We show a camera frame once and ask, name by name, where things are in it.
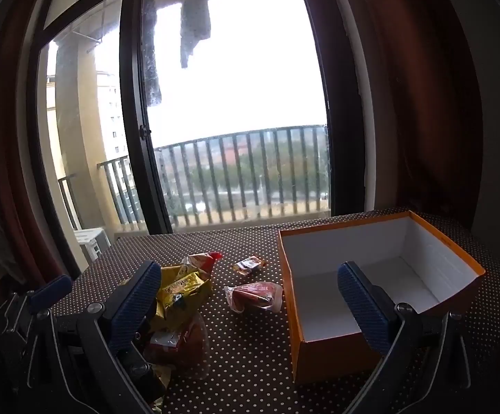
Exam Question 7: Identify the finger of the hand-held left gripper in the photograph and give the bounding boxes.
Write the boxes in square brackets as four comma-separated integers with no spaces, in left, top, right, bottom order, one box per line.
[26,274,74,311]

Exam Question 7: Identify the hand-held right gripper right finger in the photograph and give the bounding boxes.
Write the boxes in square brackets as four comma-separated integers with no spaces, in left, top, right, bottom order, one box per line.
[337,261,475,414]

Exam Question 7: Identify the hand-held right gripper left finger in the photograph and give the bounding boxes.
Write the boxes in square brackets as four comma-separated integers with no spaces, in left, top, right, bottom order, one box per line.
[26,260,169,414]

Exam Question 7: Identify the yellow snack bag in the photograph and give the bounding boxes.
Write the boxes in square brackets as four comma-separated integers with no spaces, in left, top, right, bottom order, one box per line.
[155,265,213,333]

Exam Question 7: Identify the triangular orange snack packet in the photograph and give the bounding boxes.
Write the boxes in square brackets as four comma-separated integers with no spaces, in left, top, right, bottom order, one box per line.
[144,313,210,382]

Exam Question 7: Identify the orange cardboard box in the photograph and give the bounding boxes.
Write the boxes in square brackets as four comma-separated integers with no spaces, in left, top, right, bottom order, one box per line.
[277,210,486,384]

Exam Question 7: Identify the red white snack bag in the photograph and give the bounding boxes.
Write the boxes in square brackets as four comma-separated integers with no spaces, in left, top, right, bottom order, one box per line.
[180,251,224,280]

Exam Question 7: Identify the clear red snack packet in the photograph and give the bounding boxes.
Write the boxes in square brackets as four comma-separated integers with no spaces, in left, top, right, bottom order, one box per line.
[224,282,284,313]

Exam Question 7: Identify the burger gummy candy packet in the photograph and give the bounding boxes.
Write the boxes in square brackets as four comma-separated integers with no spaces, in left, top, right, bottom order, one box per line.
[233,256,266,276]

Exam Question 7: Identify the white air conditioner unit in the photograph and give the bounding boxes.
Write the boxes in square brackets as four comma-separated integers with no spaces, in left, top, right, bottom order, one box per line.
[73,226,112,264]

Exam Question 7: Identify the balcony railing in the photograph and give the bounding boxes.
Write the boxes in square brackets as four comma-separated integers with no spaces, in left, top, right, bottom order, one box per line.
[58,124,332,226]

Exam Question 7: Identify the brown dotted tablecloth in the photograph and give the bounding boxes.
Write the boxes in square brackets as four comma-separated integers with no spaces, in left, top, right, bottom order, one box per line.
[52,209,500,414]

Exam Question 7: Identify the dark red curtain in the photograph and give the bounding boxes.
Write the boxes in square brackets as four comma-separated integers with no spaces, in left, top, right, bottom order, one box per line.
[332,0,483,220]
[0,0,82,281]

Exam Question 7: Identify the dark hanging cloth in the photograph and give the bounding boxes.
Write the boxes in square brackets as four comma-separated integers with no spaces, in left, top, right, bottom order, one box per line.
[142,0,164,106]

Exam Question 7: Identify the grey hanging cloth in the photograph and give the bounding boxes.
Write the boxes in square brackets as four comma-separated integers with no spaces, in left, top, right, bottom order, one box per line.
[180,0,212,70]

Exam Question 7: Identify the black window frame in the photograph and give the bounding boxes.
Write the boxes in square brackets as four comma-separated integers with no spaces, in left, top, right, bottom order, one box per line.
[32,0,365,242]

